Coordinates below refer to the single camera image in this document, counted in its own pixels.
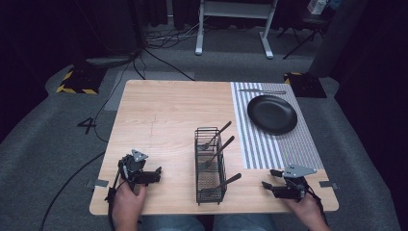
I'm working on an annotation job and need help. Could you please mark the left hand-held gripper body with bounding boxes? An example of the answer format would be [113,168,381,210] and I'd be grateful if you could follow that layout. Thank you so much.
[117,148,149,187]

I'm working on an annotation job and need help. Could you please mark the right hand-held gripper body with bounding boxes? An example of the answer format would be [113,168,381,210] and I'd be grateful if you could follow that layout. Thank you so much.
[272,164,319,203]

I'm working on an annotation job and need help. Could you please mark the person's right hand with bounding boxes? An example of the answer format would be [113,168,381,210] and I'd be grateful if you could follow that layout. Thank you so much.
[284,192,325,227]

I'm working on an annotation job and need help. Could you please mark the person's left hand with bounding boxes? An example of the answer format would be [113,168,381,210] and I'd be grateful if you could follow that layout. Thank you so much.
[112,180,149,222]

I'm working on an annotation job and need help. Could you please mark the grey striped placemat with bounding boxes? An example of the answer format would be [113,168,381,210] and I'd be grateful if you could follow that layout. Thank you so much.
[229,81,325,170]

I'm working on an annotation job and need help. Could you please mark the grey tape strip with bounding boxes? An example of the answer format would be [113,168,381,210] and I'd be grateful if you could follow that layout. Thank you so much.
[319,180,339,191]
[85,178,111,189]

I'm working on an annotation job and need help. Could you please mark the person's right leg in jeans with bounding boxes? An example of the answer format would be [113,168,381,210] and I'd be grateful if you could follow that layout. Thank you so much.
[213,213,277,231]

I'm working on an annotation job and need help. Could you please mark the black round plate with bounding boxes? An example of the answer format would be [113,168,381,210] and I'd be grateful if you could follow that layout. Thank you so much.
[246,94,298,136]

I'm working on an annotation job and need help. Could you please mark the silver table knife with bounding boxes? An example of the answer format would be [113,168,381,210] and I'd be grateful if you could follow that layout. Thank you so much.
[237,88,288,96]

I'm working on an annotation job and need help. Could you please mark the black yellow striped floor plate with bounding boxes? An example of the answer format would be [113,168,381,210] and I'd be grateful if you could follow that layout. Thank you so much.
[55,64,108,96]
[283,71,328,99]

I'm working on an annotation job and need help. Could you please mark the black folding stand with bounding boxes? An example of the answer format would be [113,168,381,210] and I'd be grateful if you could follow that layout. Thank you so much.
[276,13,332,61]

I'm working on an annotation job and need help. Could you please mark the white box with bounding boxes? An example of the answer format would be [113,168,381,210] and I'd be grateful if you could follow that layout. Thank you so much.
[306,0,329,15]

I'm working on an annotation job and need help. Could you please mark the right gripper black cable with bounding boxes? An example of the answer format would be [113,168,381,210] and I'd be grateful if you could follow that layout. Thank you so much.
[303,183,330,226]

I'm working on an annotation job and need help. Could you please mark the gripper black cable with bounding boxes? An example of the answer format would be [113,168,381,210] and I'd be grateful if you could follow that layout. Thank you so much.
[303,183,330,226]
[104,165,128,231]

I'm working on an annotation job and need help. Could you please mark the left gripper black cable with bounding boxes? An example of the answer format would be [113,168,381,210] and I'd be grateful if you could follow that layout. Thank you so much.
[104,165,128,231]

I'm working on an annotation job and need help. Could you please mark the black-handled fork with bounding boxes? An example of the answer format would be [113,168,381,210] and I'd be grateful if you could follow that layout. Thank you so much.
[199,120,233,151]
[201,172,242,197]
[203,135,236,169]

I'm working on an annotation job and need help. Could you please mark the black wire cutlery basket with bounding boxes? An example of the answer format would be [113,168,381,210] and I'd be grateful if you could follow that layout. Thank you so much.
[193,126,228,207]

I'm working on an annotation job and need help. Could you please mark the thick black floor cable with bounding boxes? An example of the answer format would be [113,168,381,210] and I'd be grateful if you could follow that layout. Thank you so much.
[38,150,107,231]

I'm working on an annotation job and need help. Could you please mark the thin black floor cable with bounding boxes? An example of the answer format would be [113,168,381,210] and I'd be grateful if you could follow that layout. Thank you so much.
[92,47,143,144]

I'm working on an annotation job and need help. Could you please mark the bundle of floor cables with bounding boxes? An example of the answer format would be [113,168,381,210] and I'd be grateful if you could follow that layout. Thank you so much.
[144,17,208,51]

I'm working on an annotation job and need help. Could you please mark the white desk frame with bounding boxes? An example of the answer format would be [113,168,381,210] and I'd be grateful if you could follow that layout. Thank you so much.
[194,0,279,60]

